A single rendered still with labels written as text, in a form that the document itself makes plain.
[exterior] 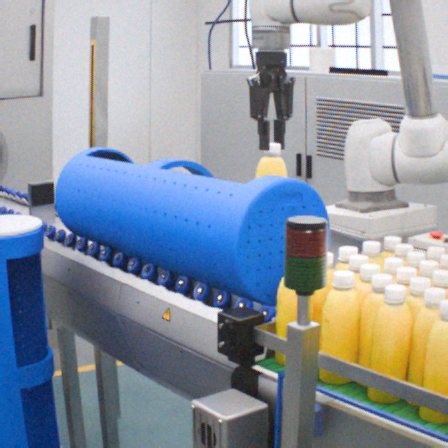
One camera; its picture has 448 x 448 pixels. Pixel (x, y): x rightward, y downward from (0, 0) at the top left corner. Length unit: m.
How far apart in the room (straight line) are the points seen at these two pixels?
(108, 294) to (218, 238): 0.56
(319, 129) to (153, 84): 3.52
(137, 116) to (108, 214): 5.22
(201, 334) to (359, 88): 2.17
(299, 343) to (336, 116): 2.79
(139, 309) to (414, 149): 0.90
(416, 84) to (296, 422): 1.28
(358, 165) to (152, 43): 5.13
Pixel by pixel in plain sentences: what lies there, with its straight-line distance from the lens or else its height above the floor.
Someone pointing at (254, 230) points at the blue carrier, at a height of 1.13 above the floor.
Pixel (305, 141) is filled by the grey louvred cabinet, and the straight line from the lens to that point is 4.13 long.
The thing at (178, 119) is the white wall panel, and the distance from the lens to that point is 7.48.
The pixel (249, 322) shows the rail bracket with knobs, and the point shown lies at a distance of 1.54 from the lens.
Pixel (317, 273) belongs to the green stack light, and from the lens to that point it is 1.15.
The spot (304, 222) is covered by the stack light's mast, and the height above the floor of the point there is 1.26.
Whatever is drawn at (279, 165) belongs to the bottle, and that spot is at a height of 1.25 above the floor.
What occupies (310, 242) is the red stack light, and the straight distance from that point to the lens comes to 1.13.
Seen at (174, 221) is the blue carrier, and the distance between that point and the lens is 1.82.
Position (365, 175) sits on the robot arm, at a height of 1.16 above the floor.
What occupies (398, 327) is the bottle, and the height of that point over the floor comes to 1.05.
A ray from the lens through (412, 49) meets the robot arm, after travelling 2.25.
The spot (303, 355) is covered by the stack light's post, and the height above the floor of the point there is 1.06.
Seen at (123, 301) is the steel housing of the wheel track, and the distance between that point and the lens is 2.11.
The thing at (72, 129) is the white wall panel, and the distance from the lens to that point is 7.02.
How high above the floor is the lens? 1.49
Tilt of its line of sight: 12 degrees down
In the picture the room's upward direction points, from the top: straight up
